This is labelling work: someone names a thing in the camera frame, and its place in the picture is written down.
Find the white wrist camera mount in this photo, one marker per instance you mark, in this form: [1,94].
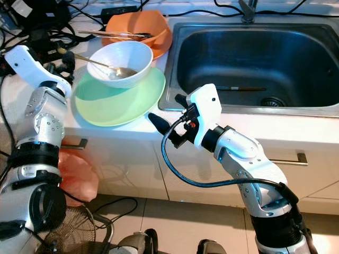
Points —
[26,63]
[206,111]

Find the sink drain strainer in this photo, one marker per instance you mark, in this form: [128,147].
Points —
[273,101]

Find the chrome faucet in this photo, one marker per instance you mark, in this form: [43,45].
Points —
[248,11]

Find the light green plate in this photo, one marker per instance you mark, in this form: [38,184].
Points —
[116,108]

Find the robot right leg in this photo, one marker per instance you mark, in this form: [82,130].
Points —
[212,247]

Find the black electronics box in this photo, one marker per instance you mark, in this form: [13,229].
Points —
[32,13]

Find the white kitchen cabinet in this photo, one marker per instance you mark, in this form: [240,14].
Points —
[137,169]

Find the stainless steel sink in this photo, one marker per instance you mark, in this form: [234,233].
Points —
[254,58]

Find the orange bowl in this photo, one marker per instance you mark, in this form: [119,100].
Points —
[137,22]

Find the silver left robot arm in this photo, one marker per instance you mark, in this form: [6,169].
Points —
[50,127]

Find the white ribbed ceramic bowl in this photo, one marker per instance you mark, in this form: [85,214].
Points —
[137,55]

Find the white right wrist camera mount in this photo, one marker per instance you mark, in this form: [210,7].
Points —
[206,111]

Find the black power adapter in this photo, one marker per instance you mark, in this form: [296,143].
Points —
[119,10]

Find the wooden chopstick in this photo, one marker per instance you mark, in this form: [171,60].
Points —
[111,33]
[127,36]

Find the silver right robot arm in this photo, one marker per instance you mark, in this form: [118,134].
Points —
[243,156]

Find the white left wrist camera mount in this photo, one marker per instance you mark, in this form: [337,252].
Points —
[26,63]

